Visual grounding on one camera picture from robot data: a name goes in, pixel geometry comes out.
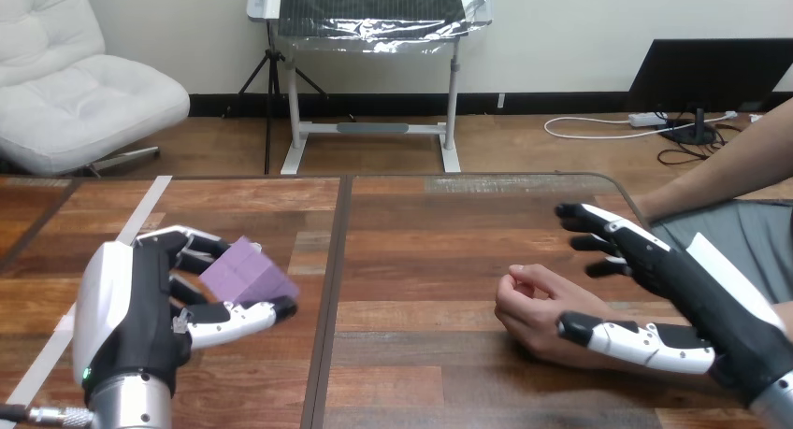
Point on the person's hand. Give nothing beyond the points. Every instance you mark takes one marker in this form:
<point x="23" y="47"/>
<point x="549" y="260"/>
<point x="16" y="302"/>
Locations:
<point x="539" y="315"/>

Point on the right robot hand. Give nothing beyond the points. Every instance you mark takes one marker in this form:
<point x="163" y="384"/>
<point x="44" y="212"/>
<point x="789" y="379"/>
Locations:
<point x="712" y="302"/>

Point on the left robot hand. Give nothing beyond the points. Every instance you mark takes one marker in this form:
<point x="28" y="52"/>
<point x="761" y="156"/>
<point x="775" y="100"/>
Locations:
<point x="133" y="315"/>

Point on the purple block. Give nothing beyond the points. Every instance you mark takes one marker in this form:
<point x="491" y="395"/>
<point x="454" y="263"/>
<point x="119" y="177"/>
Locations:
<point x="248" y="274"/>

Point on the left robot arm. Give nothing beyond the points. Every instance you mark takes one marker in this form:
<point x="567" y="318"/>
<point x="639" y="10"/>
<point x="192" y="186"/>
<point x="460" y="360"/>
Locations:
<point x="131" y="409"/>

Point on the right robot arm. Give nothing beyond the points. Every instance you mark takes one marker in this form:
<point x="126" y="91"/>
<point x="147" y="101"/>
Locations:
<point x="777" y="404"/>

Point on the person's body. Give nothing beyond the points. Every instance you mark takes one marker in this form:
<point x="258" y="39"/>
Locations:
<point x="737" y="237"/>

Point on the white power strip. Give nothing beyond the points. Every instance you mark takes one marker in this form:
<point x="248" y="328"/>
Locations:
<point x="645" y="120"/>

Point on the dark screen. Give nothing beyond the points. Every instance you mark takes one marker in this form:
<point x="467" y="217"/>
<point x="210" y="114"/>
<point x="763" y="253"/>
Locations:
<point x="706" y="67"/>

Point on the white cushioned chair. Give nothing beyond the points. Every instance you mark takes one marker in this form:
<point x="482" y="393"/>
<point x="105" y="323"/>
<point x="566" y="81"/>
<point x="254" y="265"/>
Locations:
<point x="68" y="85"/>

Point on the white desk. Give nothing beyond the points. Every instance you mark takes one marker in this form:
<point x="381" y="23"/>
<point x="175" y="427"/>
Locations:
<point x="371" y="129"/>

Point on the black tripod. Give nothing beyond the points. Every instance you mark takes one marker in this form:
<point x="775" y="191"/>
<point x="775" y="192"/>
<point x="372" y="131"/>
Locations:
<point x="271" y="104"/>

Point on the foil sheet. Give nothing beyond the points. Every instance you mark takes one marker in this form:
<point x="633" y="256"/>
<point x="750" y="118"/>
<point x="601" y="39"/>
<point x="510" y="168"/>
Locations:
<point x="378" y="11"/>

